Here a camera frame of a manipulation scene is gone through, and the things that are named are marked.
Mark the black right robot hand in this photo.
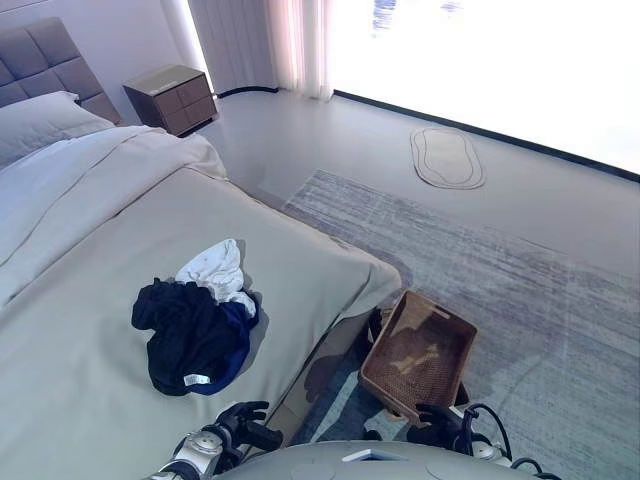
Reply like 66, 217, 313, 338
407, 403, 471, 454

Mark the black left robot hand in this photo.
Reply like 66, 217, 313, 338
214, 401, 284, 460

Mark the black garment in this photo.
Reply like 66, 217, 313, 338
131, 278, 251, 397

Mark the white garment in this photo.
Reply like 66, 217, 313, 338
174, 238, 257, 319

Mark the brown wicker basket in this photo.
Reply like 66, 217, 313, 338
359, 289, 479, 427

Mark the tan bed base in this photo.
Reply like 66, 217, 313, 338
267, 307, 384, 434

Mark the bed with beige sheet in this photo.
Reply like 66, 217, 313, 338
0, 124, 404, 480

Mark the grey robot torso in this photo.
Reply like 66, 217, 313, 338
214, 439, 516, 480

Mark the large grey area rug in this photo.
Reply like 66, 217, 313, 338
282, 168, 640, 480

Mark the small oval beige rug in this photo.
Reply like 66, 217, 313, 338
409, 126, 487, 191

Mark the white folded duvet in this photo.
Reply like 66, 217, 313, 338
0, 124, 229, 306

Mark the brown nightstand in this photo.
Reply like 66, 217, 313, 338
122, 63, 220, 139

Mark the beige pillow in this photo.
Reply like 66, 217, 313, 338
0, 90, 116, 169

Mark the sheer white curtain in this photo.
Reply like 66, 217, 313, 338
187, 0, 336, 101

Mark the brown tufted headboard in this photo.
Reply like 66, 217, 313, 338
0, 17, 124, 126

